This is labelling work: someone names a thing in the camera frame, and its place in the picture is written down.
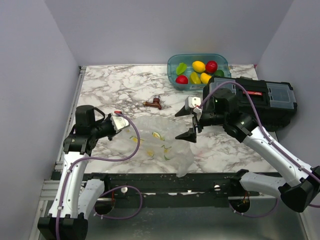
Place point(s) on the red fake apple back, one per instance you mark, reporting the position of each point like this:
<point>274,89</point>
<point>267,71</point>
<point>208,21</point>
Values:
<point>211,67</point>

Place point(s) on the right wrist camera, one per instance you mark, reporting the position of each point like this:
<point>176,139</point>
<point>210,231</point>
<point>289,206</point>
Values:
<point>192,106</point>

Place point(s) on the yellow fake lemon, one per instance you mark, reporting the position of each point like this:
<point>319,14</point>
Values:
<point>198,66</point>

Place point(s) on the red fake apple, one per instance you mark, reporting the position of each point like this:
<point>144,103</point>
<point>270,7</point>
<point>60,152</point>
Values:
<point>211,67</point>
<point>182,79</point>

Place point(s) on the black toolbox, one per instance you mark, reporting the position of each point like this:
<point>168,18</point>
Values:
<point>275,102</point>

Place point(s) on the green fake lime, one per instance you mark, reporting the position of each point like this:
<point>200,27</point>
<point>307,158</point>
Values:
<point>219,73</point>

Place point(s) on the red fake apple front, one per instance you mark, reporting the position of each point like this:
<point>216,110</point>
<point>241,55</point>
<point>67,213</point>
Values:
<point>182,79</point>

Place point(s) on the yellow-green fake starfruit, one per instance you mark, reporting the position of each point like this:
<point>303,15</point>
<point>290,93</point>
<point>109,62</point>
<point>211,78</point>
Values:
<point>194,78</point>

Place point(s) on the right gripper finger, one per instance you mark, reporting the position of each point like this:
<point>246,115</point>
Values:
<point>189,136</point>
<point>184,111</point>

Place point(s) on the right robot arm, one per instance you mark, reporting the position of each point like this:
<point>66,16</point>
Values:
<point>298,183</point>

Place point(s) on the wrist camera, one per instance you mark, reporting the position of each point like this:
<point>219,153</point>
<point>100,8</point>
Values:
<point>118,121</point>
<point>192,106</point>

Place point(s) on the green fake leaf fruit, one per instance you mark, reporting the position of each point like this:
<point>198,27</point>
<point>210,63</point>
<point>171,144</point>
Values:
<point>181,68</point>

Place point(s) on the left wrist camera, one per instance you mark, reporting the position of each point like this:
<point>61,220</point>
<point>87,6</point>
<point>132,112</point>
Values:
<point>118,121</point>

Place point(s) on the clear plastic lemon-print bag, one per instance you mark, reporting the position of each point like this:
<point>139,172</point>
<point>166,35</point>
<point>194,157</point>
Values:
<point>159,151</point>

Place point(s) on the teal plastic container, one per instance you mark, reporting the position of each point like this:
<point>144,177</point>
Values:
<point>188,59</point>

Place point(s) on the aluminium frame rail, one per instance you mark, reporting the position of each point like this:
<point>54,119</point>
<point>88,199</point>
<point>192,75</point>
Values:
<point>49,190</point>

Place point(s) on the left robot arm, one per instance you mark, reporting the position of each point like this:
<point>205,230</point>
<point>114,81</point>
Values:
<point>67,218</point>

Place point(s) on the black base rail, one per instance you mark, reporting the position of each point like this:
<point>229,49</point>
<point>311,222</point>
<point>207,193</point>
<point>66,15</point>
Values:
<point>166,190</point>

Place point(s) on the brown toy faucet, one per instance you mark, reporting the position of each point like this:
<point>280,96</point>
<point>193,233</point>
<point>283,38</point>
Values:
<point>156,103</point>

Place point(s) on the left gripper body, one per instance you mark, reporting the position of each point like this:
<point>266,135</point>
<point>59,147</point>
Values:
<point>107,128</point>

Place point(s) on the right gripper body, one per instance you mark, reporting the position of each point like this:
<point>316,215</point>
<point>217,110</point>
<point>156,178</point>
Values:
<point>200,123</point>

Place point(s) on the yellow fake mango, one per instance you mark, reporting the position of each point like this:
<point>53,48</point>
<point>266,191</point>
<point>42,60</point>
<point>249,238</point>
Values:
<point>204,77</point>

